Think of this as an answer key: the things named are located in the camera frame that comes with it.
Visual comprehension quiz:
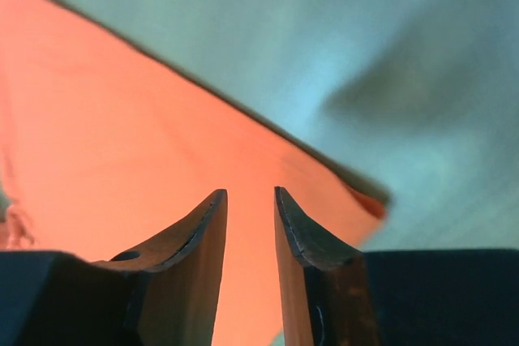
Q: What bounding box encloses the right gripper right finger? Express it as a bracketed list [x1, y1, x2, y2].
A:
[274, 186, 381, 345]

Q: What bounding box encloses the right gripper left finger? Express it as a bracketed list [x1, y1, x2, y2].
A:
[97, 189, 228, 345]

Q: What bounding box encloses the orange t-shirt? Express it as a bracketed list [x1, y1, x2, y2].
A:
[1, 0, 385, 345]

